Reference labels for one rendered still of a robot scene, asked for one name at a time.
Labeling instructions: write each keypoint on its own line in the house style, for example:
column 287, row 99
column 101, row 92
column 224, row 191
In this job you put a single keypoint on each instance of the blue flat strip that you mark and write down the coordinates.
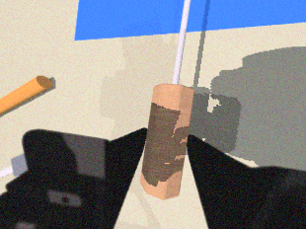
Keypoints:
column 98, row 19

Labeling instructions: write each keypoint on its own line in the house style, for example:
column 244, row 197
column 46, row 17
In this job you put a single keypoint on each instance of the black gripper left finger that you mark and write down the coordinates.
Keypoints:
column 111, row 163

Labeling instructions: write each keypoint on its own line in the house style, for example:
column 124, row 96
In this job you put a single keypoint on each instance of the grey hook tool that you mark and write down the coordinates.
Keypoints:
column 168, row 129

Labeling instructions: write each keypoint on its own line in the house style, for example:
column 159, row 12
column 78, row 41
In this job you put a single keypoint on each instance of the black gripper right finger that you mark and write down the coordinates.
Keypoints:
column 234, row 195

